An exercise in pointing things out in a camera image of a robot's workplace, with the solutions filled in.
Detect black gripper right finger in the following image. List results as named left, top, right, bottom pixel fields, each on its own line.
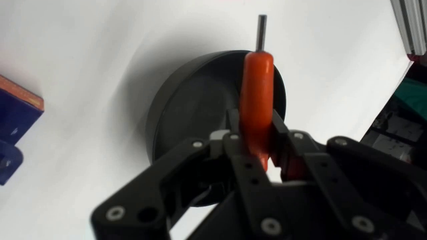
left=269, top=109, right=427, bottom=240

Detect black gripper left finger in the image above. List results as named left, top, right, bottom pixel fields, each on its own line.
left=89, top=109, right=286, bottom=240

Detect orange handled tool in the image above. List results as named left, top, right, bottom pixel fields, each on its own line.
left=237, top=13, right=309, bottom=181

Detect black bowl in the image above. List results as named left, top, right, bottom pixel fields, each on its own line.
left=145, top=49, right=288, bottom=208

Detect green bin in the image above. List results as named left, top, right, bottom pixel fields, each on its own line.
left=393, top=76, right=427, bottom=123

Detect white paper sheet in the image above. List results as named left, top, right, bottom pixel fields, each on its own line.
left=0, top=0, right=414, bottom=240

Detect blue tool rack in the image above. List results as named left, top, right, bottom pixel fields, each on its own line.
left=0, top=75, right=45, bottom=188

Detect aluminum extrusion rail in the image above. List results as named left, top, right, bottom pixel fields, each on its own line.
left=389, top=0, right=427, bottom=57

